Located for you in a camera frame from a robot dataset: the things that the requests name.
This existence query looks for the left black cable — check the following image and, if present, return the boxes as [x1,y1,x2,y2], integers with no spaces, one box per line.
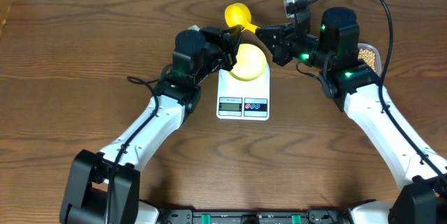
[105,64,173,224]

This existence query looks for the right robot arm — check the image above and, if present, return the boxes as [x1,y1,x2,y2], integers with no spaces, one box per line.
[254,7,446,223]

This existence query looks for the yellow bowl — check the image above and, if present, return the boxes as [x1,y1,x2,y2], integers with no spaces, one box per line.
[229,43,268,82]

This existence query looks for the soybeans in container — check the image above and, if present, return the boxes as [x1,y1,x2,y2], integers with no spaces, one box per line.
[358,49,376,71]

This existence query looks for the right black cable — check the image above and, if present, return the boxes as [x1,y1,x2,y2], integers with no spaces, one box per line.
[295,0,447,188]

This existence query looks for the white digital kitchen scale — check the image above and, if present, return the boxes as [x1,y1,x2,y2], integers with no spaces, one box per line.
[216,66,270,121]

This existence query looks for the black cable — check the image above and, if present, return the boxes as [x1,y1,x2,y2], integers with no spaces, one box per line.
[105,64,173,224]
[295,0,447,188]

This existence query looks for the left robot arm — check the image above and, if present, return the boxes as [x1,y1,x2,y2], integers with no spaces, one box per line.
[59,25,243,223]

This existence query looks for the yellow measuring scoop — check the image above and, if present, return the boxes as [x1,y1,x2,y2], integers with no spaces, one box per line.
[224,3,259,33]

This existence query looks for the clear plastic container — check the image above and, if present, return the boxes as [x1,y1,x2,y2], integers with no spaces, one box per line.
[358,43,382,76]

